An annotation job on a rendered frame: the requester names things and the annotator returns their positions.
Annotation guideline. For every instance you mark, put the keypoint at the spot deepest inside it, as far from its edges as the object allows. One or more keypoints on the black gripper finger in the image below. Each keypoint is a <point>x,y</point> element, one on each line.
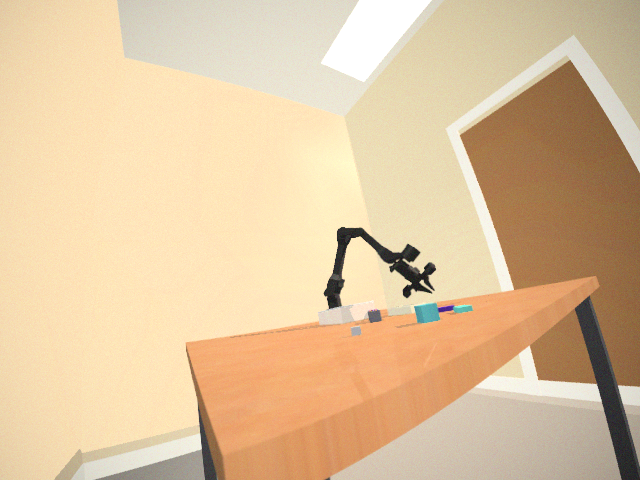
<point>429,284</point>
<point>422,288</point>

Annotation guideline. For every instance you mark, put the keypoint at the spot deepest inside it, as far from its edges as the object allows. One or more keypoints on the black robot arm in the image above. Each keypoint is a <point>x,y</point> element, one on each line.
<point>336,282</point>

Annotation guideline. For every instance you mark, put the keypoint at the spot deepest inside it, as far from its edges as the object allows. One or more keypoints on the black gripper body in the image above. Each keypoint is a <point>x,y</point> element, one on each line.
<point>415,277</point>

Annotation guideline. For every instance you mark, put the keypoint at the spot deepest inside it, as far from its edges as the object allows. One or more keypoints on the teal cube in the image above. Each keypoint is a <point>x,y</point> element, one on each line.
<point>427,313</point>

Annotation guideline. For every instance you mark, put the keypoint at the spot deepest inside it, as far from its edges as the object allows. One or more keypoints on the small teal flat block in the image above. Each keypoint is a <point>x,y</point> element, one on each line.
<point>462,308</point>

